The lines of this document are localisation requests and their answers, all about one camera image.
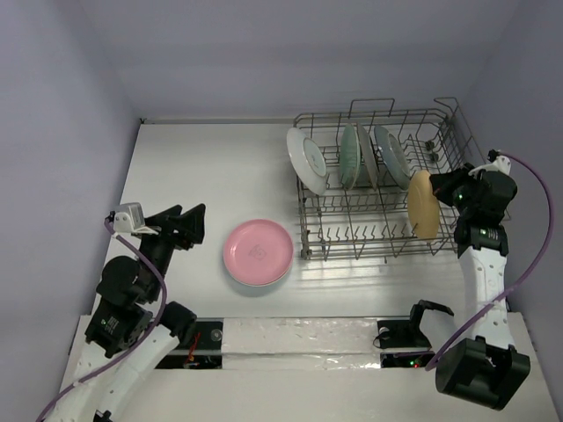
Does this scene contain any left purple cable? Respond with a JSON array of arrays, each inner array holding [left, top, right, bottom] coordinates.
[[34, 217, 169, 422]]

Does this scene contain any pink plate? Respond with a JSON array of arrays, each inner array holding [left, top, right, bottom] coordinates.
[[223, 219, 294, 266]]

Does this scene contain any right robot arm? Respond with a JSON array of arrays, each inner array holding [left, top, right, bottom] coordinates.
[[405, 160, 530, 411]]

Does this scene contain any light blue plate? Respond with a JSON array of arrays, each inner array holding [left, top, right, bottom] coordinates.
[[227, 275, 287, 298]]

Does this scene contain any white plate with floral face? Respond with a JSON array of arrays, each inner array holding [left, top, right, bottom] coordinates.
[[286, 127, 328, 196]]

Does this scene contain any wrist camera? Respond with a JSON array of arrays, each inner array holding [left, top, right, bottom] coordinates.
[[108, 202, 157, 235], [469, 149, 511, 178]]

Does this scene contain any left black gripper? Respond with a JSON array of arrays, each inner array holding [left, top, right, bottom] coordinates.
[[138, 201, 206, 299]]

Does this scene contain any green plate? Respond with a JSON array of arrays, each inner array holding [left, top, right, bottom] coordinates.
[[339, 123, 362, 190]]

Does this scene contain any blue patterned plate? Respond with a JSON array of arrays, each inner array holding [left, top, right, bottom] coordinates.
[[374, 126, 410, 190]]

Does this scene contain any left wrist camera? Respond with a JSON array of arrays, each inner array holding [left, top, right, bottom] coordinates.
[[108, 202, 157, 235]]

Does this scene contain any grey plate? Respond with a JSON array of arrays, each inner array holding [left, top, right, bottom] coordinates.
[[356, 123, 379, 189]]

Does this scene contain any yellow plate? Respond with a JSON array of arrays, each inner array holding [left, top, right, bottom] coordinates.
[[407, 170, 440, 241]]

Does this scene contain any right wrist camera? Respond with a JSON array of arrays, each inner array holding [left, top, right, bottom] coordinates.
[[469, 149, 511, 178]]

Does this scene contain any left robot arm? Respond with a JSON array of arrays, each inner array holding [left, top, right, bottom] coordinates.
[[38, 202, 206, 421]]

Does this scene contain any metal wire dish rack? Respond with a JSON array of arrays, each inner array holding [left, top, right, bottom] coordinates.
[[292, 98, 487, 260]]

